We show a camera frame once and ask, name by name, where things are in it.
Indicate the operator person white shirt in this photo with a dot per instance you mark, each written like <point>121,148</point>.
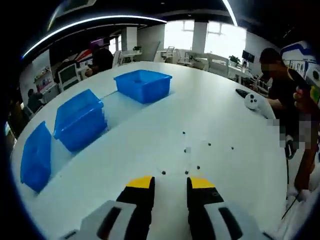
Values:
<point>305,212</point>

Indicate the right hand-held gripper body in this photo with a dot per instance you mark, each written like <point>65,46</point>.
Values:
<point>314,76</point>

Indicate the colourful display shelf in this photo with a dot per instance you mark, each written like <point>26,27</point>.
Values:
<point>43,81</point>

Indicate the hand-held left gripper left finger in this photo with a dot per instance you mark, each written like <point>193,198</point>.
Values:
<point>112,220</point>

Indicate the black desk monitor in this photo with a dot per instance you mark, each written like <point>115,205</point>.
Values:
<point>248,56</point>

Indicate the white handheld controller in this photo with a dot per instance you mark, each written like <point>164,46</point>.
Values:
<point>251,101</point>

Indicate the long curved ceiling light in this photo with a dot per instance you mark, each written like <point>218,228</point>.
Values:
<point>231,11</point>

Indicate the blue plastic bin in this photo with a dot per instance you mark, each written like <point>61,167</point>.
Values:
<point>36,160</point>
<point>80,125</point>
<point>142,92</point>

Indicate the white blue display board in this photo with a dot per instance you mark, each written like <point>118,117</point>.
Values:
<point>297,53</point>

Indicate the white mesh office chair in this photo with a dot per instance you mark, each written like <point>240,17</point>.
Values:
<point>68,76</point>

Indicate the curved ceiling light strip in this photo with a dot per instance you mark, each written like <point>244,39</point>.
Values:
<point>87,21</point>

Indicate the person's right hand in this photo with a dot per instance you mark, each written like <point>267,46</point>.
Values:
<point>305,100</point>

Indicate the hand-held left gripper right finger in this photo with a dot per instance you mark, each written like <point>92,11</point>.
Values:
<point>225,220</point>

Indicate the ceiling air conditioner vent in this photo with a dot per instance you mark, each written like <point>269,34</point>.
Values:
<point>80,5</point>

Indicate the potted green plant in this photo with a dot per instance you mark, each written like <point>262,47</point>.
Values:
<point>137,49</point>
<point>234,60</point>

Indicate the purple wall screen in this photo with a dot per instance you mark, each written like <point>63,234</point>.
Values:
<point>100,42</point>

